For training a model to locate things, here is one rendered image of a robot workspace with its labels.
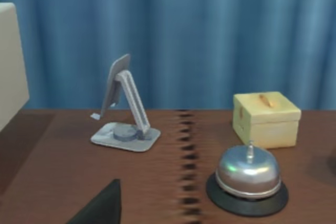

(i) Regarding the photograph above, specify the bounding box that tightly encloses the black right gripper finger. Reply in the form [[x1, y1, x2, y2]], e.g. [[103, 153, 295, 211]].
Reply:
[[66, 178, 123, 224]]

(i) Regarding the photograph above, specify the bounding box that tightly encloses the beige box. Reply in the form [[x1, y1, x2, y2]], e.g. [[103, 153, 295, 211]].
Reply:
[[0, 2, 30, 132]]

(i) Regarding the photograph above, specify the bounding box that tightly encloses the grey phone stand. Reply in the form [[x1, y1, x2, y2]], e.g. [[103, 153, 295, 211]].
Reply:
[[90, 53, 162, 153]]

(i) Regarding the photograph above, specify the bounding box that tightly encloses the silver call bell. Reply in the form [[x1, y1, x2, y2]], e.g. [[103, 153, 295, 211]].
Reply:
[[206, 140, 289, 218]]

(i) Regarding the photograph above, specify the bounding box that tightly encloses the blue curtain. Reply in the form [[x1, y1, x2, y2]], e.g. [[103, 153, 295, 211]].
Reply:
[[0, 0, 336, 111]]

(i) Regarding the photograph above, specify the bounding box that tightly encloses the yellow lidded box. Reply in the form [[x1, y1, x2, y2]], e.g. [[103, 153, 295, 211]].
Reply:
[[232, 91, 302, 150]]

